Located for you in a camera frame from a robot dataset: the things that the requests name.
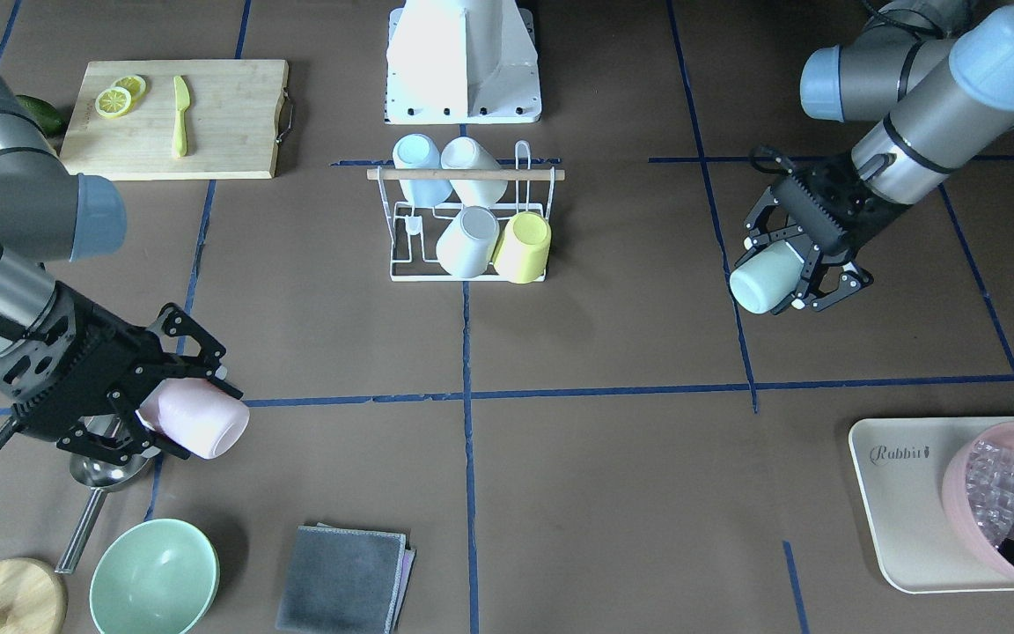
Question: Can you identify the pink bowl with ice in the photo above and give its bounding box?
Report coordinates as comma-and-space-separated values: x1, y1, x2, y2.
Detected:
941, 421, 1014, 582

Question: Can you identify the cream Rabbit tray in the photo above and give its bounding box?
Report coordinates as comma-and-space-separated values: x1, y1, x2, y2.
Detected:
849, 417, 1014, 594

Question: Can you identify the wooden mug tree stand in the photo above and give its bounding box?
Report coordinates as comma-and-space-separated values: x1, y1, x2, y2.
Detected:
0, 557, 67, 633

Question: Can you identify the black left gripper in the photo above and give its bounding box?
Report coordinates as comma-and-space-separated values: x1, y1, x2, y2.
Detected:
735, 155, 908, 313

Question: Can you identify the green bowl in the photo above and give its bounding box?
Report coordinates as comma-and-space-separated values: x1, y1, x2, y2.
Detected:
89, 519, 220, 633

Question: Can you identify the yellow plastic knife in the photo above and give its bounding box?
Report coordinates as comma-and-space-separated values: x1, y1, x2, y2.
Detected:
172, 75, 192, 159

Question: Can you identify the light blue cup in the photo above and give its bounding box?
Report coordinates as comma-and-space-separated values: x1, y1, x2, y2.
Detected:
392, 134, 453, 208

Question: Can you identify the grey folded cloth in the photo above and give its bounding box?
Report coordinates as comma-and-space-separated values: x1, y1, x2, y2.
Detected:
276, 523, 417, 633

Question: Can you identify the white wire cup rack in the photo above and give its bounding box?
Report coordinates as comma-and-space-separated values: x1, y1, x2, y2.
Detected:
367, 141, 566, 284

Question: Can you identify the wooden cutting board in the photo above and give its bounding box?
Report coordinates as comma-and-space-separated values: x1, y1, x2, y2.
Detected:
59, 59, 290, 181

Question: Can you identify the metal scoop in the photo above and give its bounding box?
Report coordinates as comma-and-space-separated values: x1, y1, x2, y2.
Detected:
54, 448, 158, 575

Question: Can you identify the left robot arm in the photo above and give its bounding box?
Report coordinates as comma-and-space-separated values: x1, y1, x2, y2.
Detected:
729, 1, 1014, 314

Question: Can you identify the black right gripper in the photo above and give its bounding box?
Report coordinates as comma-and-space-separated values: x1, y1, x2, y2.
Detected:
0, 284, 243, 466

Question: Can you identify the rear lemon slice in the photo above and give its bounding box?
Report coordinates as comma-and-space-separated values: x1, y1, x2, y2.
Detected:
112, 75, 149, 103

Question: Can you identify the pink cup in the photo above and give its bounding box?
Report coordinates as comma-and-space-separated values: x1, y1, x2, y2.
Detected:
137, 378, 250, 459

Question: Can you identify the dark green avocado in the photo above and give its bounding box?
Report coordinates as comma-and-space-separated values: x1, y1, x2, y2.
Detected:
16, 95, 68, 139

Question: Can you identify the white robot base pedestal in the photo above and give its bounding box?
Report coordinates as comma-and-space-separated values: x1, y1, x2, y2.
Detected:
384, 1, 544, 125

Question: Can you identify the yellow cup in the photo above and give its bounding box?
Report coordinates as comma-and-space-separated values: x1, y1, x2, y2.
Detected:
491, 211, 552, 284

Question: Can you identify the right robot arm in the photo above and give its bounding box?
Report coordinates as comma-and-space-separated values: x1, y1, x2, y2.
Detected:
0, 76, 250, 464

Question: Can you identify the mint green cup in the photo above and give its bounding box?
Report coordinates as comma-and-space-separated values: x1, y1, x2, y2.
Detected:
729, 240, 805, 314

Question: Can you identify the white cup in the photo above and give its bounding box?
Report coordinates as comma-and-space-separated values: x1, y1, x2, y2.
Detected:
440, 136, 507, 209

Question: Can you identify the grey cup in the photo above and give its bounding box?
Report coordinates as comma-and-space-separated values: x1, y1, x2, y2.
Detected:
436, 206, 499, 278

